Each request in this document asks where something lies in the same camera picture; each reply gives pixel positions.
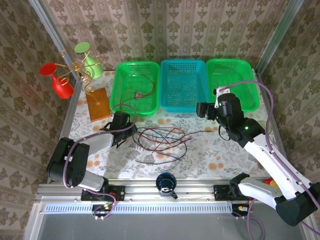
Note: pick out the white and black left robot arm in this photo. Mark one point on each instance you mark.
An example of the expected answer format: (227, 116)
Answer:
(100, 141)

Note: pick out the brown wooden base board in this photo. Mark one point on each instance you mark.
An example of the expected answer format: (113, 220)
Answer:
(100, 110)

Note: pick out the green perforated plastic basket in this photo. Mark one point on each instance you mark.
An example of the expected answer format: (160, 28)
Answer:
(130, 75)
(240, 72)

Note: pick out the teal perforated plastic basket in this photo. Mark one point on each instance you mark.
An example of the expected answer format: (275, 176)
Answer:
(182, 85)

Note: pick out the floral tablecloth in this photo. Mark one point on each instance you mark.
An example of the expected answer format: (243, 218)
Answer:
(200, 155)

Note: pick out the red plastic wine glass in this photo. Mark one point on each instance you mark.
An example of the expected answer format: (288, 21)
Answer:
(61, 88)

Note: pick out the light green plastic wine glass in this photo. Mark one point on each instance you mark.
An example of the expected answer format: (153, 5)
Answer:
(93, 67)

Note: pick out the dark blue mug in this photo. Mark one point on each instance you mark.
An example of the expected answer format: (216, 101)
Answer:
(165, 185)

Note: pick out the small black connector board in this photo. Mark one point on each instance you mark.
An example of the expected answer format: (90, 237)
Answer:
(240, 209)
(100, 210)

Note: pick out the red chips bag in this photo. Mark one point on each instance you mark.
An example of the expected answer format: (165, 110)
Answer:
(271, 182)

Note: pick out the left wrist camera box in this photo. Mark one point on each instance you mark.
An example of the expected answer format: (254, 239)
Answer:
(121, 118)

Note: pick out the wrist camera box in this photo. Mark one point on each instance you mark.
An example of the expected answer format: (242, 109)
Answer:
(121, 118)
(205, 110)

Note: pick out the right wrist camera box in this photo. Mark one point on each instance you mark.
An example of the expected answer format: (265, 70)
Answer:
(205, 110)

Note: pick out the aluminium side rail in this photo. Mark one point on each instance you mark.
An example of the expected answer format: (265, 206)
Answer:
(278, 140)
(67, 125)

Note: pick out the aluminium front rail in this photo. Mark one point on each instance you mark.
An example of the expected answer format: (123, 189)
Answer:
(195, 191)

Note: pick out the aluminium frame post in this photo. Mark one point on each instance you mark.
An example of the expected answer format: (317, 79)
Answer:
(48, 25)
(284, 25)

